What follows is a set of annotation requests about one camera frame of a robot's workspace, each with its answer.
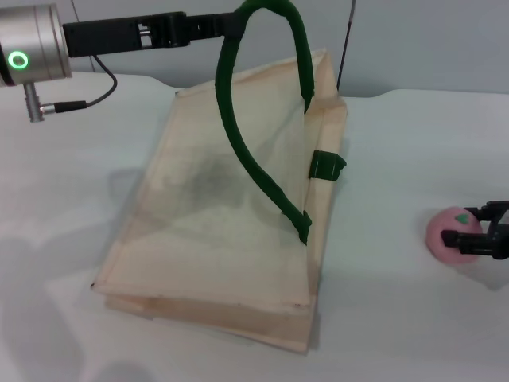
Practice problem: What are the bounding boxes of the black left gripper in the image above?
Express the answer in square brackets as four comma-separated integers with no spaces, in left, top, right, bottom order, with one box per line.
[62,11,238,59]

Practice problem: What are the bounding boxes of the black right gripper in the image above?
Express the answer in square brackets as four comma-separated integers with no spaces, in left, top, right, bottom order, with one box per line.
[441,201,509,261]

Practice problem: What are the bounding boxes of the pink toy peach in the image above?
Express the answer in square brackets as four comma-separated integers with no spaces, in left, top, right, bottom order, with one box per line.
[424,206,484,266]

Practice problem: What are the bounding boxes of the cream handbag with green handles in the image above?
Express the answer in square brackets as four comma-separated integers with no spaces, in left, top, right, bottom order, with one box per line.
[90,0,348,355]

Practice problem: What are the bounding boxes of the dark vertical wall strip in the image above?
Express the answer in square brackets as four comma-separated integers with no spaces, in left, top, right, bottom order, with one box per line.
[336,0,357,92]

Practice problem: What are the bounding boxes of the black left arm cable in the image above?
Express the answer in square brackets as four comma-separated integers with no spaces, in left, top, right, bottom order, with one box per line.
[52,54,119,115]

